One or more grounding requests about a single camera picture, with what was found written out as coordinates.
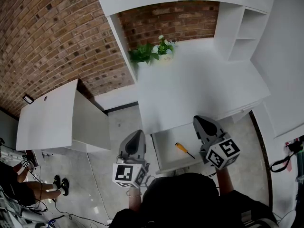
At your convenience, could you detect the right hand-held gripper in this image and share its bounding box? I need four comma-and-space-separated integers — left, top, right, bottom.
192, 115, 241, 171

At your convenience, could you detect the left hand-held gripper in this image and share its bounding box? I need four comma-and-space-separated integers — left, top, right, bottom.
112, 129, 151, 189

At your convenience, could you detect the orange-handled screwdriver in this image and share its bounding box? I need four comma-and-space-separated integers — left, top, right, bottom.
175, 142, 196, 160

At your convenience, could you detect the white drawer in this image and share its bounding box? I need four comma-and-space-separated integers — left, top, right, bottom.
219, 98, 264, 121
151, 121, 207, 174

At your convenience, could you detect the person's right forearm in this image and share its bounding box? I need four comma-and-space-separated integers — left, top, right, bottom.
215, 166, 235, 196

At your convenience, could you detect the person's left forearm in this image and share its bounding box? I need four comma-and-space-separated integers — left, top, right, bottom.
128, 188, 143, 212

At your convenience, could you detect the closed white drawer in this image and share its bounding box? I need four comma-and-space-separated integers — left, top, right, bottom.
219, 98, 264, 121

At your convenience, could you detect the white desk with hutch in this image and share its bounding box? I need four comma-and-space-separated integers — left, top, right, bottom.
92, 0, 277, 135

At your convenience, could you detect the person's black shirt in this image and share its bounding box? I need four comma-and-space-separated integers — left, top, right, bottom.
108, 172, 280, 228

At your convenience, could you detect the small plain white desk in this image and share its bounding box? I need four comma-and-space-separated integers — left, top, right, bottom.
15, 78, 112, 154

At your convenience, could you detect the green leafy potted plant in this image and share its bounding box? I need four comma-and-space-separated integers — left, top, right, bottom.
128, 42, 159, 69

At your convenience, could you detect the grey cabinet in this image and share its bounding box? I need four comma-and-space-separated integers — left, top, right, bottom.
0, 109, 19, 150

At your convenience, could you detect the white floor cable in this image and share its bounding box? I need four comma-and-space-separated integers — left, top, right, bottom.
86, 152, 113, 223

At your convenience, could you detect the black strap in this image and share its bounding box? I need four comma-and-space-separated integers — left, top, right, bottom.
270, 153, 294, 173

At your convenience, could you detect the black camera device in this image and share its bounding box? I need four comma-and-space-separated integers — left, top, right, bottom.
286, 140, 304, 153

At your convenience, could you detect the black floor cable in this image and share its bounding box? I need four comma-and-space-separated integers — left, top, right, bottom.
38, 172, 110, 223

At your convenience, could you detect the black wall socket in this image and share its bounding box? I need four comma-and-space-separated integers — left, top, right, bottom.
22, 94, 35, 105

